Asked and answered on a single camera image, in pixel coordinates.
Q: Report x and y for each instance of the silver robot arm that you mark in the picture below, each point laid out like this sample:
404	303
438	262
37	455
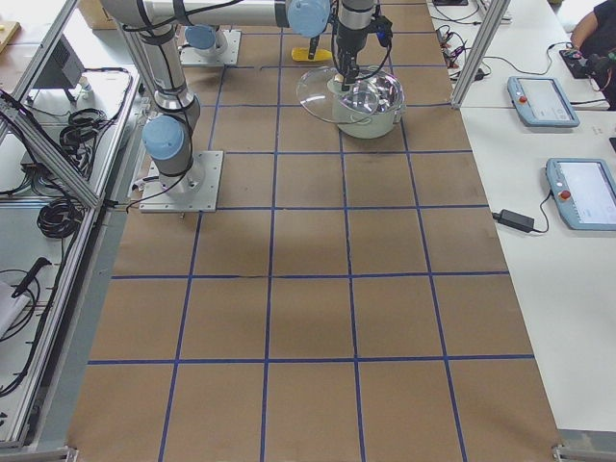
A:
206	46
168	138

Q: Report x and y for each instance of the near blue teach pendant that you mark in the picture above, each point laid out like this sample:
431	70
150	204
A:
584	192

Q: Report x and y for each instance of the yellow corn cob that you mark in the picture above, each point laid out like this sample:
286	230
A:
305	55

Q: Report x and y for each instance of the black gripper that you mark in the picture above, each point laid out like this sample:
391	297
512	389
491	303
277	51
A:
347	42

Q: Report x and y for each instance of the black power adapter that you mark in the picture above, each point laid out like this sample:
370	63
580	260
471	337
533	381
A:
514	220

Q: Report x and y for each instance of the aluminium frame post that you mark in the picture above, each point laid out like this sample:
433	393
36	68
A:
487	30

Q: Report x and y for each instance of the glass pot lid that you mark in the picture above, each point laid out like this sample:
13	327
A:
321	93

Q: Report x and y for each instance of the seated person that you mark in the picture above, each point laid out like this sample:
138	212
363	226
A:
595	33

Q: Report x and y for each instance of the cardboard box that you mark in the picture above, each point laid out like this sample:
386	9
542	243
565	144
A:
95	15

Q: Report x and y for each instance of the pale green cooking pot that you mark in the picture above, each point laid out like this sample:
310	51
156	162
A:
391	108

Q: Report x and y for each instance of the blue teach pendant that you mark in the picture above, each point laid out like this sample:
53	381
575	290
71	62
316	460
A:
584	192
541	102

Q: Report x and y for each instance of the far blue teach pendant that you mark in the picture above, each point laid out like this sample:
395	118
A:
541	102

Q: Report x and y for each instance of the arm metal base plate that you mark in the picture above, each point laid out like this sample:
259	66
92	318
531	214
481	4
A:
206	46
196	192

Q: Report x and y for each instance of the grey electronics box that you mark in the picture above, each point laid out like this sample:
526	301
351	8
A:
62	71

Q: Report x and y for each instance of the aluminium frame diagonal strut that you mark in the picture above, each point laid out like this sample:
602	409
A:
44	150

